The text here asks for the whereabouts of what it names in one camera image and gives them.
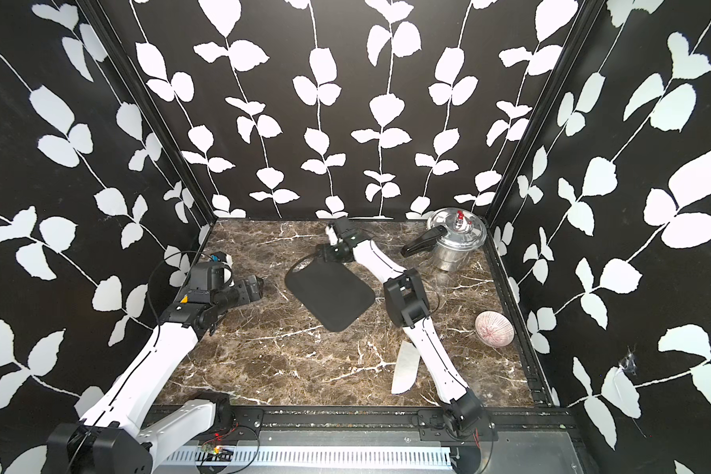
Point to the white perforated strip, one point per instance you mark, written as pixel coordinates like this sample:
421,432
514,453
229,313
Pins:
350,457

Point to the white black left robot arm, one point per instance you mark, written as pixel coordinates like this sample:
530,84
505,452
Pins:
111,436

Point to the black cutting board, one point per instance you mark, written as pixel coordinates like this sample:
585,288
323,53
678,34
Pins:
333,294

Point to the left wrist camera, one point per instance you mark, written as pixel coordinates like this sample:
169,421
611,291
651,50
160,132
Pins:
213,274

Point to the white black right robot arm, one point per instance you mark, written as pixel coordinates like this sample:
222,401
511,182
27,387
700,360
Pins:
408,307

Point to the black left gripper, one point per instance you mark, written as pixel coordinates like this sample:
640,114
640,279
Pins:
244,294

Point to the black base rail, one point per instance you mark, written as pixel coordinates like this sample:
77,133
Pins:
430,423

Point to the steel pressure cooker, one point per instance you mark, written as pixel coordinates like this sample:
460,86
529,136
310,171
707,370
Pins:
452,236

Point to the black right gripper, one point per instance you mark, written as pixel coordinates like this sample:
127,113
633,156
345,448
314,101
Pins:
328,252

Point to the pink ribbed shell bowl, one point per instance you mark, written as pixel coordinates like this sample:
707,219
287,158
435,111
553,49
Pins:
494,329

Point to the black handled cleaver knife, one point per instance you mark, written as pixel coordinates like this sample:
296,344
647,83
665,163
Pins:
405,369

